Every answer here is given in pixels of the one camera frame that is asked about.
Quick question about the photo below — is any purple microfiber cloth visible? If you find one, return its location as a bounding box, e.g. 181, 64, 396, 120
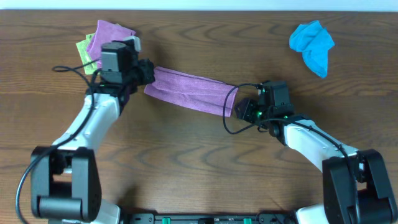
144, 67, 237, 117

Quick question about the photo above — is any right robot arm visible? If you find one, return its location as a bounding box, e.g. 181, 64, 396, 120
234, 81, 397, 224

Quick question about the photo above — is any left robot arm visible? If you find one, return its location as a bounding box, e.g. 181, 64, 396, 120
22, 36, 155, 223

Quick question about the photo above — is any crumpled blue cloth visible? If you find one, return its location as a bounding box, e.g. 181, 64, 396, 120
289, 21, 335, 78

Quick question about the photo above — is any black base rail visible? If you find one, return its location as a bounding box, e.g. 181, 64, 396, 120
119, 212, 298, 224

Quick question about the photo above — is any folded purple cloth on stack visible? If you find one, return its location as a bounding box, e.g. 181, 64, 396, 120
86, 20, 136, 60

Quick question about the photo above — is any left black camera cable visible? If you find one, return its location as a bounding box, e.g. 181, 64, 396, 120
15, 60, 103, 224

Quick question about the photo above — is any folded green cloth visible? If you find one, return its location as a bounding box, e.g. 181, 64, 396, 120
76, 33, 98, 75

